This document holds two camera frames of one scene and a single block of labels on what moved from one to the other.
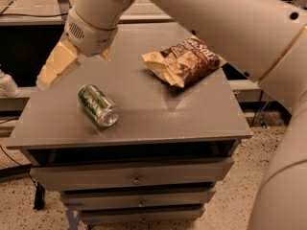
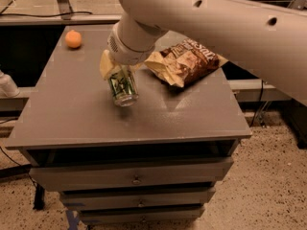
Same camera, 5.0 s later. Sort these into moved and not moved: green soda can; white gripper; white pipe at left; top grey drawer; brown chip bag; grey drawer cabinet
Moved: green soda can; white gripper
Not moved: white pipe at left; grey drawer cabinet; top grey drawer; brown chip bag
